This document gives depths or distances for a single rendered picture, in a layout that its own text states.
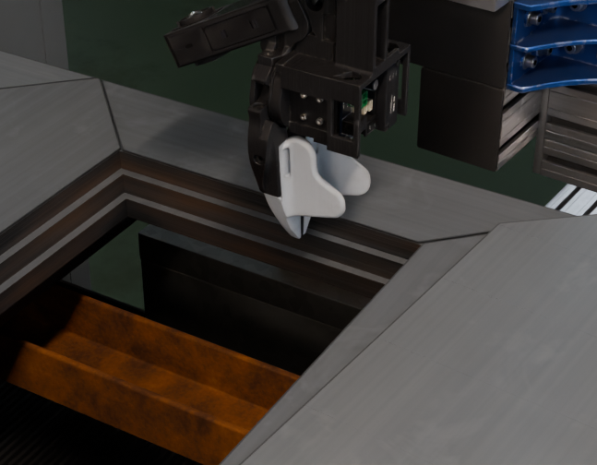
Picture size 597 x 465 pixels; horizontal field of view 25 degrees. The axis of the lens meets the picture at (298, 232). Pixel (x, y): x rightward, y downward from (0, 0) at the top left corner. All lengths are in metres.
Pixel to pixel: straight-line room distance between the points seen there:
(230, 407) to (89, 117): 0.26
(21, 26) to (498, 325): 0.94
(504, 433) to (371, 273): 0.22
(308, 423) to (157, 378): 0.35
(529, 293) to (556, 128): 0.49
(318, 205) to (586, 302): 0.19
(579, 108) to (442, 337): 0.54
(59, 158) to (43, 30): 0.65
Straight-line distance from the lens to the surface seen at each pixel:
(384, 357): 0.84
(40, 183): 1.03
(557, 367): 0.85
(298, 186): 0.91
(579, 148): 1.38
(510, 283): 0.92
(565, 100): 1.36
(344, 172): 0.94
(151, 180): 1.06
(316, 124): 0.88
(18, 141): 1.09
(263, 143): 0.88
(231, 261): 1.26
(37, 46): 1.71
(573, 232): 0.98
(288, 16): 0.86
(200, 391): 1.11
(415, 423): 0.80
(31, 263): 1.01
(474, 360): 0.85
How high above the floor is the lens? 1.39
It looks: 33 degrees down
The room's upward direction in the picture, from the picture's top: straight up
